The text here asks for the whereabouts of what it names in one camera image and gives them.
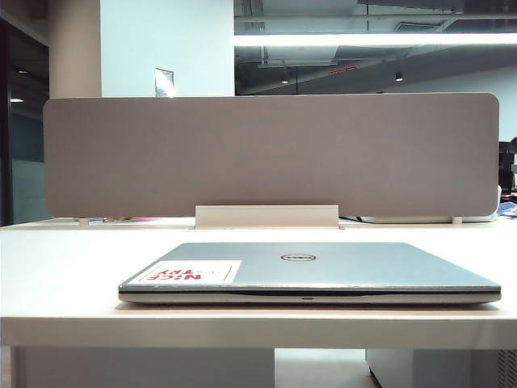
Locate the silver Dell laptop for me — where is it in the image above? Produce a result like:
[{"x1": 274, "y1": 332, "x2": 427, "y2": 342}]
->
[{"x1": 118, "y1": 242, "x2": 502, "y2": 305}]

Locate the grey fabric desk divider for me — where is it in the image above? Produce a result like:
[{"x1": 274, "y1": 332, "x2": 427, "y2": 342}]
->
[{"x1": 43, "y1": 93, "x2": 502, "y2": 219}]

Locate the white red Nice Try sticker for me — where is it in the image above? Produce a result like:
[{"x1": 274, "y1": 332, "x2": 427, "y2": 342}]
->
[{"x1": 137, "y1": 259, "x2": 242, "y2": 284}]

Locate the white flat device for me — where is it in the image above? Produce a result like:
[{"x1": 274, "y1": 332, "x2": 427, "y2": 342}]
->
[{"x1": 371, "y1": 215, "x2": 497, "y2": 224}]

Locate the long ceiling light strip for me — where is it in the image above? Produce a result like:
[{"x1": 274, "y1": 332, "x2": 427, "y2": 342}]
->
[{"x1": 233, "y1": 32, "x2": 517, "y2": 48}]

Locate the dark office chair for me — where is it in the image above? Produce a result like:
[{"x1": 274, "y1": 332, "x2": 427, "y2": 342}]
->
[{"x1": 498, "y1": 137, "x2": 517, "y2": 191}]

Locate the white table leg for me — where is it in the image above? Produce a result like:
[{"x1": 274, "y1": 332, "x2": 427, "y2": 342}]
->
[{"x1": 0, "y1": 346, "x2": 13, "y2": 388}]

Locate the white divider centre bracket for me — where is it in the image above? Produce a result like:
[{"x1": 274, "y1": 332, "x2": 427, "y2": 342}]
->
[{"x1": 194, "y1": 205, "x2": 340, "y2": 230}]

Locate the framed wall notice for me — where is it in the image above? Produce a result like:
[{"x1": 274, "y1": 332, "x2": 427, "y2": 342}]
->
[{"x1": 154, "y1": 67, "x2": 175, "y2": 98}]

